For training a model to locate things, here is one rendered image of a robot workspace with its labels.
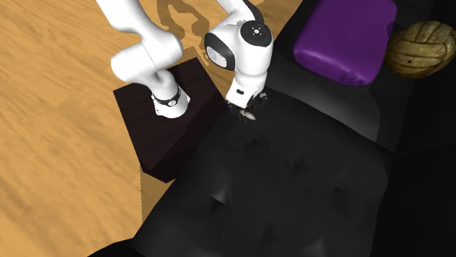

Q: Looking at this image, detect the purple cushion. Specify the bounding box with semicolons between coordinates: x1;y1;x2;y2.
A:
292;0;398;88

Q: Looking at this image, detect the dark robot stand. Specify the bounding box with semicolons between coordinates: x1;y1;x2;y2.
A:
113;57;229;184

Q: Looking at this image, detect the tan leather ball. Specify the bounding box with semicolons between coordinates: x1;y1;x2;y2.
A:
385;20;456;79

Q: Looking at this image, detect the black sofa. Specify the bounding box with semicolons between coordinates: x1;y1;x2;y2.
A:
87;0;456;257

